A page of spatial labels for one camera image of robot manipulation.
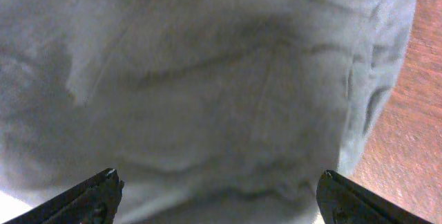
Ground grey shorts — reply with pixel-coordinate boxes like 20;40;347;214
1;0;416;223

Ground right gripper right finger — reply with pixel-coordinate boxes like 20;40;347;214
316;170;431;224

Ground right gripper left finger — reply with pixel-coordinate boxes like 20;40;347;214
4;168;124;224

